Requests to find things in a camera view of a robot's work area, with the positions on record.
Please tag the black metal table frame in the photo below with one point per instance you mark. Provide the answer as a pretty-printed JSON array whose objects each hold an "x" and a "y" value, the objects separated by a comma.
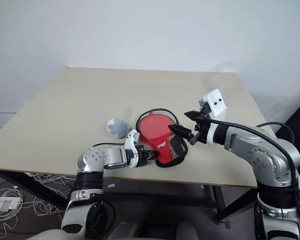
[{"x": 221, "y": 201}]

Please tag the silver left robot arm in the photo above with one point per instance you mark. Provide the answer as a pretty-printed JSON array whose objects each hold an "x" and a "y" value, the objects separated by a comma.
[{"x": 95, "y": 158}]

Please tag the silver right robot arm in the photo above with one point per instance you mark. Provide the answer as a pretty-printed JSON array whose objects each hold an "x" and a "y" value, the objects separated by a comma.
[{"x": 265, "y": 155}]

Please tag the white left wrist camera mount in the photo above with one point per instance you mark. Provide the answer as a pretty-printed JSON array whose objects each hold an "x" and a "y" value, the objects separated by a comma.
[{"x": 131, "y": 139}]

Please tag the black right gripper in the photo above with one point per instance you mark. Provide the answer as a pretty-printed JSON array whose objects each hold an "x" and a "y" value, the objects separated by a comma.
[{"x": 202, "y": 126}]

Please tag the grey rounded shape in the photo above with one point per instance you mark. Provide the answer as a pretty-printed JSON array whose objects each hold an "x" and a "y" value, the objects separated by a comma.
[{"x": 128, "y": 231}]

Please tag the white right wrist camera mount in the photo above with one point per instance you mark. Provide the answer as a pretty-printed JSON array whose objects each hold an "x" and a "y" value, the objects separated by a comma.
[{"x": 216, "y": 101}]

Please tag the red table tennis paddle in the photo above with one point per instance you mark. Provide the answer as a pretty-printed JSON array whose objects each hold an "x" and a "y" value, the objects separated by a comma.
[{"x": 152, "y": 128}]

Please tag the grey white soft ball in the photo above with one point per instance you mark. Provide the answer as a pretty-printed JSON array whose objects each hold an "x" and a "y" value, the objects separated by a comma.
[{"x": 117, "y": 128}]

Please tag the black mesh paddle case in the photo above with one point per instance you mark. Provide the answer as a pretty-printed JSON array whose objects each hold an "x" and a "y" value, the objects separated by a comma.
[{"x": 175, "y": 150}]

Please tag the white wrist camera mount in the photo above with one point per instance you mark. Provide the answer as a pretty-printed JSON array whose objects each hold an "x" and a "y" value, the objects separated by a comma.
[
  {"x": 131, "y": 139},
  {"x": 216, "y": 101}
]

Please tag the white power adapter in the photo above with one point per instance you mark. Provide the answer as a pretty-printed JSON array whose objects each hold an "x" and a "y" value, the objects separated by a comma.
[{"x": 8, "y": 203}]

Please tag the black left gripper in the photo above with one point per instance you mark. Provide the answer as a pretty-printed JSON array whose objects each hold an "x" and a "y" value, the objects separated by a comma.
[{"x": 141, "y": 160}]

